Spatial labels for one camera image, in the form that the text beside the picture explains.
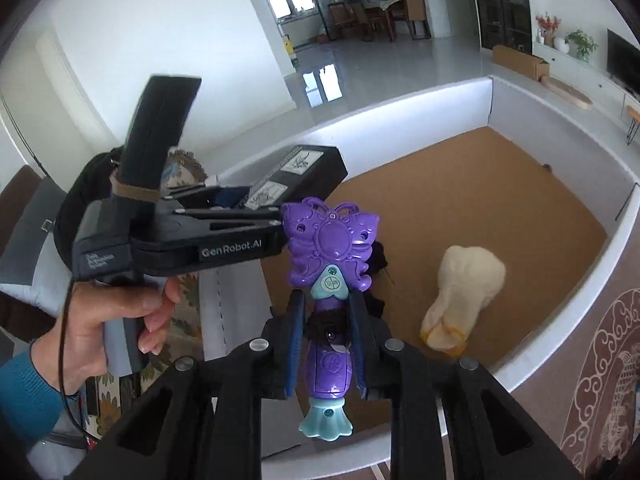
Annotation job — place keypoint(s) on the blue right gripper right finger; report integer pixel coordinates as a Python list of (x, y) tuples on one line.
[(365, 355)]

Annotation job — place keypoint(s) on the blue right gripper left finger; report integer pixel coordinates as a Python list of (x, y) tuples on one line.
[(294, 322)]

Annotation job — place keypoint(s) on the purple butterfly toy wand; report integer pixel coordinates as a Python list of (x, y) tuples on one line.
[(330, 248)]

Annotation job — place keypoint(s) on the teal sleeved left forearm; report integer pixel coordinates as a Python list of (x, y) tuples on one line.
[(30, 406)]

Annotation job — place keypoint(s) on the black box with stickers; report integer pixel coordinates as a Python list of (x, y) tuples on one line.
[(284, 176)]

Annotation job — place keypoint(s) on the white cardboard storage box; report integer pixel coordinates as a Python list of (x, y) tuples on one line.
[(551, 190)]

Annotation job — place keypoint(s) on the wooden dining table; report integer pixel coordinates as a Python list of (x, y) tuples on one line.
[(391, 12)]

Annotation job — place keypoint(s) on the wooden dining chair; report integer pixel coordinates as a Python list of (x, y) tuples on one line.
[(416, 19)]

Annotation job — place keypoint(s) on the round beige floor cushion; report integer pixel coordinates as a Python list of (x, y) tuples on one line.
[(567, 92)]

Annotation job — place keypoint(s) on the long brown cardboard box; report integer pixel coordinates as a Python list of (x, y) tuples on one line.
[(520, 62)]

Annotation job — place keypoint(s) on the white tv cabinet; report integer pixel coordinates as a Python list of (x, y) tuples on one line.
[(611, 99)]

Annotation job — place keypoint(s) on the dark glass display cabinet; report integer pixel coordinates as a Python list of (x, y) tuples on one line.
[(505, 22)]

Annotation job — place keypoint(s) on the red flower vase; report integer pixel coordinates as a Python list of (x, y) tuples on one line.
[(548, 26)]

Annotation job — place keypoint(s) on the green potted plant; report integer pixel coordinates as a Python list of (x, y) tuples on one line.
[(584, 44)]

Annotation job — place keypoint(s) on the black flat screen television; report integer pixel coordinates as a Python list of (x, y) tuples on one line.
[(623, 62)]

